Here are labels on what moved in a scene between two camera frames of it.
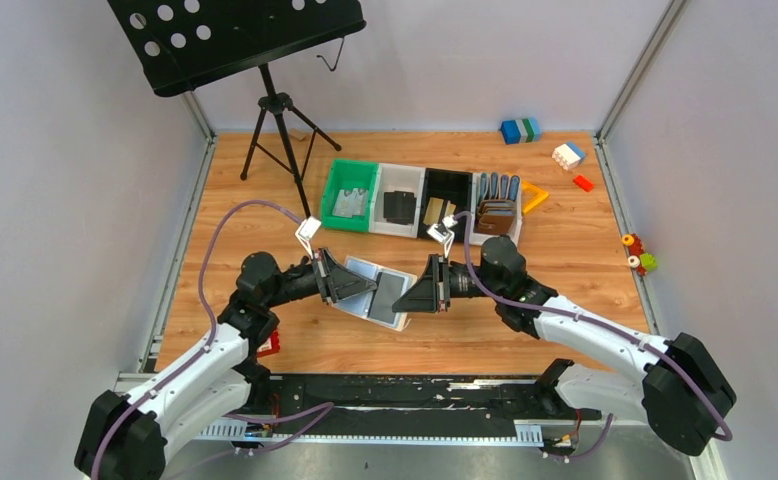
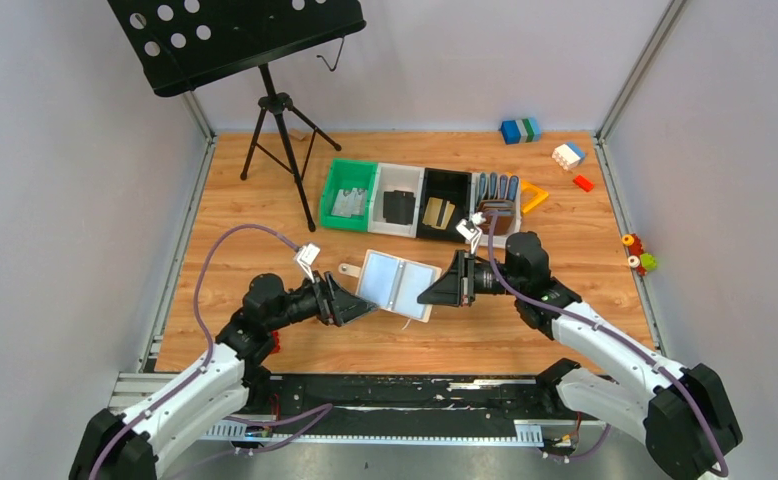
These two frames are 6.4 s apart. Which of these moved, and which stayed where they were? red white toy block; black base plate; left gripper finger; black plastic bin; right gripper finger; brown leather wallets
Moved: right gripper finger; left gripper finger
Stayed: black plastic bin; brown leather wallets; red white toy block; black base plate
